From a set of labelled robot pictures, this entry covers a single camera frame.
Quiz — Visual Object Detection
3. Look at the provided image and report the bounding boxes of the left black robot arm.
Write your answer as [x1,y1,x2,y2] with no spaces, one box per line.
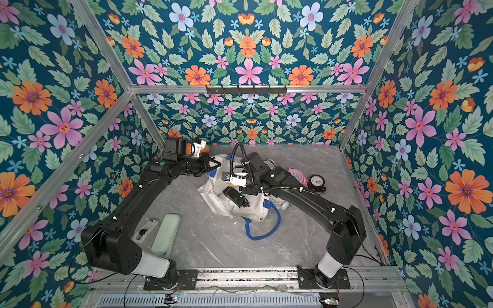
[81,137,220,278]

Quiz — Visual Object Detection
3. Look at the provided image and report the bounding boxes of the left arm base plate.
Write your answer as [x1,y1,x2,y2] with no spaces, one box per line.
[143,269,198,291]

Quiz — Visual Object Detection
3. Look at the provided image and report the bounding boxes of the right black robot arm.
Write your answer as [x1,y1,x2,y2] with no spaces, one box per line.
[241,152,367,288]

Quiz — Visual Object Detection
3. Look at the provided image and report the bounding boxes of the black hook rail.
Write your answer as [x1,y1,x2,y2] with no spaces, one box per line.
[205,85,288,95]

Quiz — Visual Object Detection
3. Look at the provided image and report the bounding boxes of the orange plush toy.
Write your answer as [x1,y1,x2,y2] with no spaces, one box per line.
[186,141,210,157]

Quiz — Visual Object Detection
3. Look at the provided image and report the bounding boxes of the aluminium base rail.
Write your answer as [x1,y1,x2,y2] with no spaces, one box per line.
[92,267,405,293]

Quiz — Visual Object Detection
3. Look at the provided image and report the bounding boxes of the aluminium cage frame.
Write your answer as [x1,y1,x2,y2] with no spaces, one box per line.
[1,1,404,269]

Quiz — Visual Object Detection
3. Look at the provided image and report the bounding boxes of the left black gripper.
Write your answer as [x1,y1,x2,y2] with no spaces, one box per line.
[176,153,222,177]

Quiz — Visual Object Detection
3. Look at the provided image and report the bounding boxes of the white black twin-bell alarm clock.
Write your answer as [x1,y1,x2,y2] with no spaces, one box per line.
[269,195,290,210]

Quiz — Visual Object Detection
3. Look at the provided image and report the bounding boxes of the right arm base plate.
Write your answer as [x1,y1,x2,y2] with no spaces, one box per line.
[297,266,350,290]

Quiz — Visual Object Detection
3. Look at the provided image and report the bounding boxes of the pink alarm clock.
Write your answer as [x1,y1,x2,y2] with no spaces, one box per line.
[288,168,308,186]

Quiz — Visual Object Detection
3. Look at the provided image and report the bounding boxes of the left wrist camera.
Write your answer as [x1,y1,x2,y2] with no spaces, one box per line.
[192,138,207,158]

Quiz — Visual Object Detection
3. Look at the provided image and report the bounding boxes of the white canvas bag blue handles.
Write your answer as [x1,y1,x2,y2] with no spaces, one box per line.
[198,154,281,241]

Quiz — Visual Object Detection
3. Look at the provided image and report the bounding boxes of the white vented cable duct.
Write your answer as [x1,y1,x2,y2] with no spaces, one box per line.
[95,293,322,307]

